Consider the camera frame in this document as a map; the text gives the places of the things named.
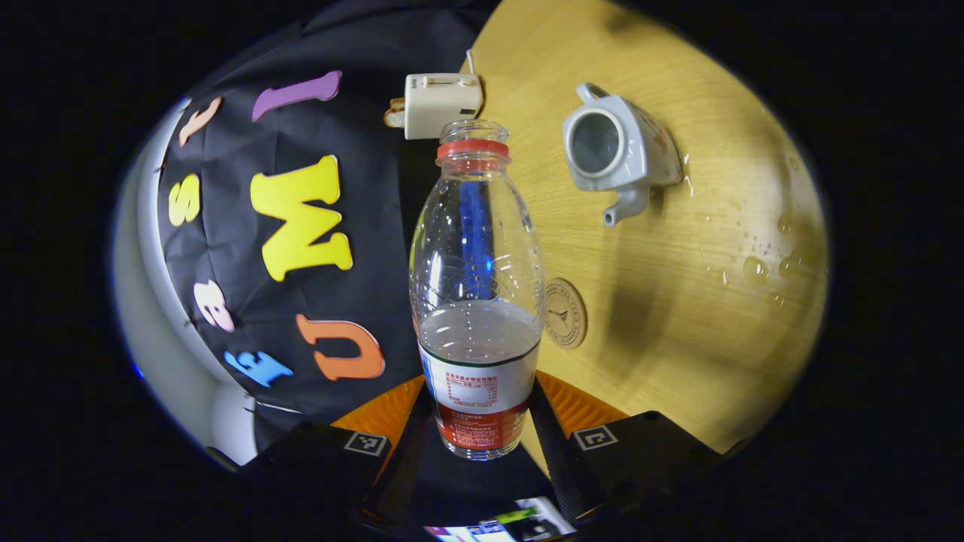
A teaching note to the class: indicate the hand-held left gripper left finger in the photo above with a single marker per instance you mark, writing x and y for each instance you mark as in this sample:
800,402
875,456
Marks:
407,467

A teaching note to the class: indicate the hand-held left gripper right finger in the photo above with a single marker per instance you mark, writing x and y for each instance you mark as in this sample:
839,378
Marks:
561,459

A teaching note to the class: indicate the clear plastic water bottle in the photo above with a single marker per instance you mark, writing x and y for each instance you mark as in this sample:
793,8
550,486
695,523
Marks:
478,354

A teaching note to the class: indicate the round brown coaster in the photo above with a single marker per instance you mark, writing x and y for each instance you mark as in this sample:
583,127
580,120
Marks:
566,315

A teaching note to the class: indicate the white ceramic teacup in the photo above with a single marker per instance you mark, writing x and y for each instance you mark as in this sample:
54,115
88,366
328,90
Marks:
636,150

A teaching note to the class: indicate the computer monitor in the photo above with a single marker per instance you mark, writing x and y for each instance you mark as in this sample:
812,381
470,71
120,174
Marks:
512,527

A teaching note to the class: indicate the black backdrop cloth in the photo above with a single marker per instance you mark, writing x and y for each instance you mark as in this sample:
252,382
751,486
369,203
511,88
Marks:
376,226

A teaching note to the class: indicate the toast slices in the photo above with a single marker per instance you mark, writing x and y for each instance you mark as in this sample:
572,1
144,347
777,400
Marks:
395,113

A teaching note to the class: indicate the white toaster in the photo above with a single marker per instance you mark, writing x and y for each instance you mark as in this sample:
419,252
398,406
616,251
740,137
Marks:
440,102

